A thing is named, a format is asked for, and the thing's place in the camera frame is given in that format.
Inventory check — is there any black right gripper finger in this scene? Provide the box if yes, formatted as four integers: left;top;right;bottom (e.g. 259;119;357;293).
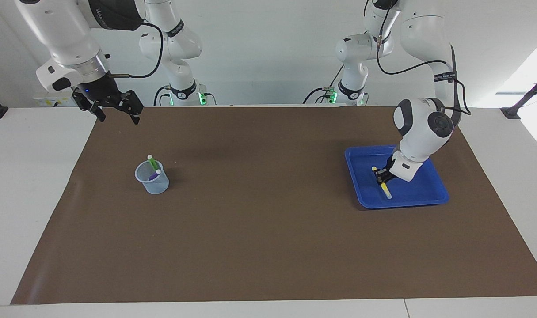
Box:
118;90;144;125
72;88;106;123

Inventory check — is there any yellow pen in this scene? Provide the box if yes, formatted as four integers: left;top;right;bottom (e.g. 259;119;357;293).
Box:
371;166;392;200

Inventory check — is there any blue plastic tray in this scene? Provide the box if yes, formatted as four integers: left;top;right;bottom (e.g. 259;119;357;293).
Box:
344;144;450;209

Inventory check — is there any clear plastic cup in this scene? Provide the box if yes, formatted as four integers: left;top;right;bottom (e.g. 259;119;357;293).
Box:
135;160;170;195

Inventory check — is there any brown table mat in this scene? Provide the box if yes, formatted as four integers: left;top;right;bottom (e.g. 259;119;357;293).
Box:
11;106;537;305

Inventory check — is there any black stand with pole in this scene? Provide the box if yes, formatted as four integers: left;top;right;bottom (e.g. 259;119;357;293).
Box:
500;71;537;120

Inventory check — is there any black right base cable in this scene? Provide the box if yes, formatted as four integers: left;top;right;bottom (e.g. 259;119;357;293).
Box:
153;85;171;106

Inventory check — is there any black base cable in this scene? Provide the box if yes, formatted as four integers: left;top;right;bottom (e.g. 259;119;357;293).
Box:
153;85;171;106
303;66;345;105

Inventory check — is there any white wall power strip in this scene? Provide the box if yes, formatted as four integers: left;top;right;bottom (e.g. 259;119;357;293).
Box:
33;94;76;107

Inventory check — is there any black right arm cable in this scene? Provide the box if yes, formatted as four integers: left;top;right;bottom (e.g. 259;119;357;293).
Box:
109;22;164;79

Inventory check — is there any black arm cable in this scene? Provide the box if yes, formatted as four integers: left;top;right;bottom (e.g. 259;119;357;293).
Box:
363;0;472;116
109;22;164;79

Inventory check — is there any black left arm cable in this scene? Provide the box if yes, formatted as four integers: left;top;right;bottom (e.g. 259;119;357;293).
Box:
363;0;472;116

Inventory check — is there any black left base cable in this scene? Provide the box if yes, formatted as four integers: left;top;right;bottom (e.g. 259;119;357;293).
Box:
303;66;345;105

